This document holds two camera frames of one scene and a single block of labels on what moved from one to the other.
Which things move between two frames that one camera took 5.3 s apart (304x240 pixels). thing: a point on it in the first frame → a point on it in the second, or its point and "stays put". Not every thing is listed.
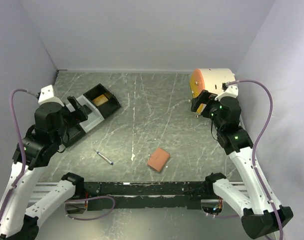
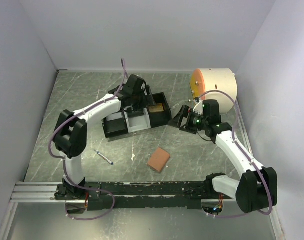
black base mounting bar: (147, 195) stays put
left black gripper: (79, 114) → (148, 101)
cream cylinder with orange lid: (210, 80) stays put
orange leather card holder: (158, 159) stays put
